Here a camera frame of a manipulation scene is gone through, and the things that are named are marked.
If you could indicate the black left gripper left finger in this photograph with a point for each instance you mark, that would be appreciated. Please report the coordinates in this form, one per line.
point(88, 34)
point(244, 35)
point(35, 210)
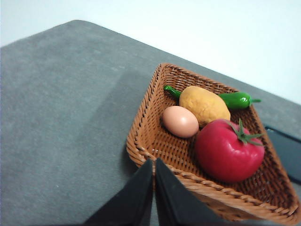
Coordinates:
point(131, 202)

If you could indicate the brown wicker basket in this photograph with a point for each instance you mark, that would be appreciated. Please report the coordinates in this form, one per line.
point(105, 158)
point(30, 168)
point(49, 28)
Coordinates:
point(169, 146)

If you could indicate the red toy tomato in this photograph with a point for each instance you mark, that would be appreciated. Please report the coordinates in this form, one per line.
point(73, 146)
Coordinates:
point(225, 155)

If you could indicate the green chili pepper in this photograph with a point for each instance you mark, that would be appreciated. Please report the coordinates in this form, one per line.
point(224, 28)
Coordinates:
point(235, 100)

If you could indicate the pale pink egg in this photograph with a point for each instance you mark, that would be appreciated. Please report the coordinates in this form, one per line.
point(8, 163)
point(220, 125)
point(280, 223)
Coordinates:
point(179, 121)

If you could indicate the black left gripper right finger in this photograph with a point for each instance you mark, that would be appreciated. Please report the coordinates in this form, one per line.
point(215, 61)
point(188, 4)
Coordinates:
point(176, 204)

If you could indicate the black rectangular tray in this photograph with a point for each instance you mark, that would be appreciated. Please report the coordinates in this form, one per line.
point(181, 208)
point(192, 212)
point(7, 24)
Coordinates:
point(287, 153)

